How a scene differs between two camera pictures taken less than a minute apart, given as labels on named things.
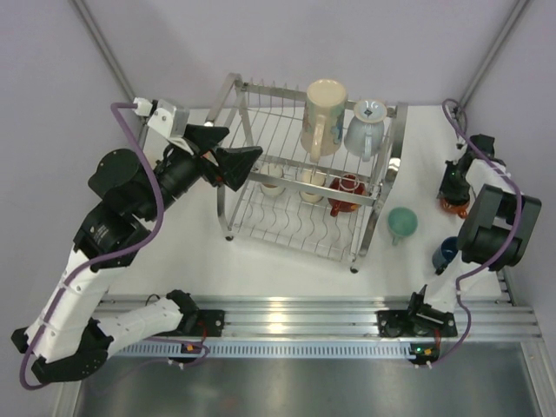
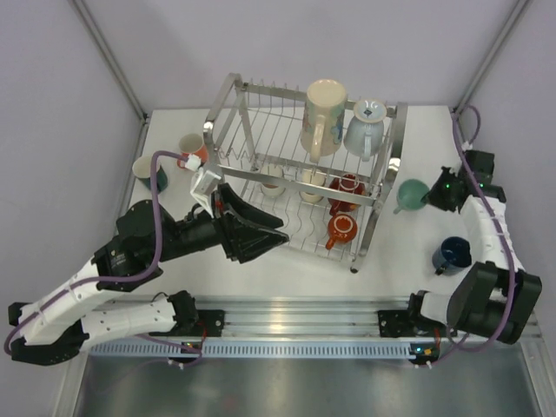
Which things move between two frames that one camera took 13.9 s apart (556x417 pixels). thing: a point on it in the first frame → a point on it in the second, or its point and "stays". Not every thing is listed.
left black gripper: x=234 y=162 → x=245 y=242
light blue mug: x=364 y=133 stays
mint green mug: x=402 y=221 → x=409 y=195
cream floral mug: x=323 y=117 stays
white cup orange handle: x=347 y=183 stays
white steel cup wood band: x=272 y=169 stays
